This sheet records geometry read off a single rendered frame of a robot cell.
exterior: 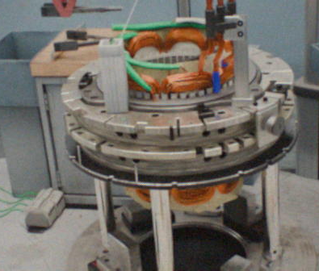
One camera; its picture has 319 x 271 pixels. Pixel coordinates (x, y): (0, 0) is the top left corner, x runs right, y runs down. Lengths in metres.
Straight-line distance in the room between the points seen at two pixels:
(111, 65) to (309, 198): 0.56
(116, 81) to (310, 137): 0.66
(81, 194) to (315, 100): 0.48
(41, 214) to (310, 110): 0.56
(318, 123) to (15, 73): 0.59
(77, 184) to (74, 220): 0.07
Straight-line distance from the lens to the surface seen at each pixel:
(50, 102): 1.25
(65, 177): 1.31
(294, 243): 1.16
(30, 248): 1.24
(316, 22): 1.39
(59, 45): 1.21
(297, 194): 1.33
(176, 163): 0.90
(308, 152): 1.48
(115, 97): 0.90
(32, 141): 1.33
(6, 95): 1.28
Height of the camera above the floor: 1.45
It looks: 25 degrees down
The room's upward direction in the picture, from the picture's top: 5 degrees counter-clockwise
